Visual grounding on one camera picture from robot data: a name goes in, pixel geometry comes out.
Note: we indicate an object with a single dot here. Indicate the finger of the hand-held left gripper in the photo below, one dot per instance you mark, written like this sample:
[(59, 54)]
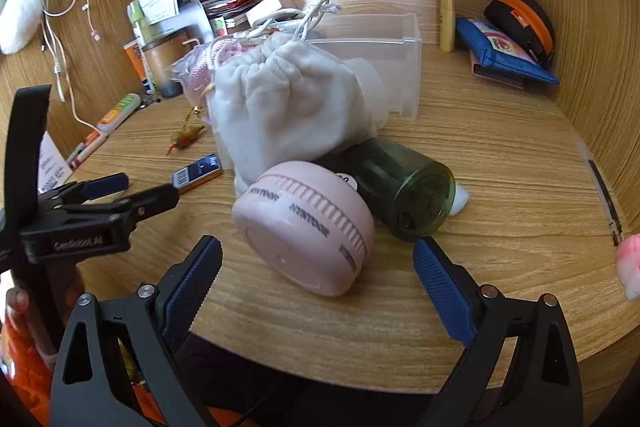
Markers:
[(107, 184), (155, 199)]

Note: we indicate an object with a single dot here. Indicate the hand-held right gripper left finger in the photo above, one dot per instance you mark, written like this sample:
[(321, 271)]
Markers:
[(200, 277)]

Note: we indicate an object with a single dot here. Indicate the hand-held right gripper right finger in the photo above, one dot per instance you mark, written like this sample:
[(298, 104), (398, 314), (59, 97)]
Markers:
[(445, 292)]

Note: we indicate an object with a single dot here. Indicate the pink round case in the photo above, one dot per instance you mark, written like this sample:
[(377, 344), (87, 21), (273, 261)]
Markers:
[(300, 237)]

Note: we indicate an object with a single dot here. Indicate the green bottle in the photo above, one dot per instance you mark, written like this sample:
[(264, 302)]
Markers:
[(400, 187)]

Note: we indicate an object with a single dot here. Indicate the clear plastic box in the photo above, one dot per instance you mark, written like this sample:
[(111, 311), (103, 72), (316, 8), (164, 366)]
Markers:
[(400, 57)]

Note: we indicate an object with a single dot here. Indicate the person's left forearm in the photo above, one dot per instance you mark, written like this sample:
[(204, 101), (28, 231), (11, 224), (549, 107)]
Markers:
[(22, 382)]

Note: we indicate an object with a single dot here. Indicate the wooden desktop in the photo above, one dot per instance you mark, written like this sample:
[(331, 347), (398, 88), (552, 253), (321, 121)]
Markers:
[(500, 157)]

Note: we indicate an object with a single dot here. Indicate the person's left hand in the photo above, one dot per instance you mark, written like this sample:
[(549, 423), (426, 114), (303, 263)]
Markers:
[(17, 303)]

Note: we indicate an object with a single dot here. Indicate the marker pens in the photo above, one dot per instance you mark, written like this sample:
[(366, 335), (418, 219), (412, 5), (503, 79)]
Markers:
[(85, 149)]

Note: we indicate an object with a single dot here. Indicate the blue card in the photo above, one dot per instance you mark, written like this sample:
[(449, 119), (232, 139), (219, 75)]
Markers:
[(197, 172)]

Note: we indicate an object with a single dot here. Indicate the white printed card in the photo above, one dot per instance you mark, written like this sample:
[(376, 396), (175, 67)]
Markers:
[(50, 162)]

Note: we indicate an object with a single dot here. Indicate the red gold tassel charm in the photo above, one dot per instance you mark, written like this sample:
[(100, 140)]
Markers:
[(187, 134)]

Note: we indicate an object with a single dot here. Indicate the white orange glue bottle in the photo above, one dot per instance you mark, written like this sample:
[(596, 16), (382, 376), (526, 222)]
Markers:
[(117, 112)]

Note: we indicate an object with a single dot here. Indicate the orange carton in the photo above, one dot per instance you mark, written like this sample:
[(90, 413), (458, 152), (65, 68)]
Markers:
[(135, 62)]

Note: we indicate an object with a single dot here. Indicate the brown lidded mug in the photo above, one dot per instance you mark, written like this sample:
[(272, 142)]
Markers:
[(165, 62)]

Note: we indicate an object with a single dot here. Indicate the black pen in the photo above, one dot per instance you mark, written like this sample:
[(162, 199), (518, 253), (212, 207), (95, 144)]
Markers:
[(605, 202)]

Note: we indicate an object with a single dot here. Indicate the white fluffy pad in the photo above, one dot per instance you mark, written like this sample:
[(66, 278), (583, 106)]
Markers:
[(20, 19)]

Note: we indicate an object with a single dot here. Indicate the white handwritten paper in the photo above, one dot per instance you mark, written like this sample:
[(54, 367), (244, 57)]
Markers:
[(160, 4)]

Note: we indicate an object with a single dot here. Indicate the pink soft object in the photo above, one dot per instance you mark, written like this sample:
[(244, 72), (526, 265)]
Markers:
[(631, 264)]

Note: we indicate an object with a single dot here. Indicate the stack of books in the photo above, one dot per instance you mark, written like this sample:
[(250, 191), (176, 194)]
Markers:
[(230, 4)]

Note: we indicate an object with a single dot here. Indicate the small white cardboard box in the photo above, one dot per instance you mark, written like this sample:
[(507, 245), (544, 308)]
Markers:
[(270, 9)]

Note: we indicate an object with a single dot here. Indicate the blue patchwork pouch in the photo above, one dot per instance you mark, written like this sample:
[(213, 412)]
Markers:
[(495, 47)]

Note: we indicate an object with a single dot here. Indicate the yellow lotion bottle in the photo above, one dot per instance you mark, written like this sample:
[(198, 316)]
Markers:
[(446, 27)]

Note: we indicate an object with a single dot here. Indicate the black orange zip case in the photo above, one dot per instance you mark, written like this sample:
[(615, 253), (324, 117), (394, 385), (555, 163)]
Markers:
[(525, 22)]

